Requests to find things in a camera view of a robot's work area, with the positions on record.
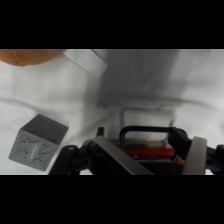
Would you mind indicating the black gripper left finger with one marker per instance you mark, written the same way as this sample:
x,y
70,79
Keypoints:
x,y
113,153

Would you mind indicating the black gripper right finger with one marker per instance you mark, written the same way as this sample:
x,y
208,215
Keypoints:
x,y
200,156

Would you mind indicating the grey patterned cube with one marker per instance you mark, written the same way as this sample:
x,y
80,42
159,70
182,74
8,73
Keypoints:
x,y
36,146

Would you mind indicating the white tablecloth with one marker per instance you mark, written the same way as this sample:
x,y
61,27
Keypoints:
x,y
150,83

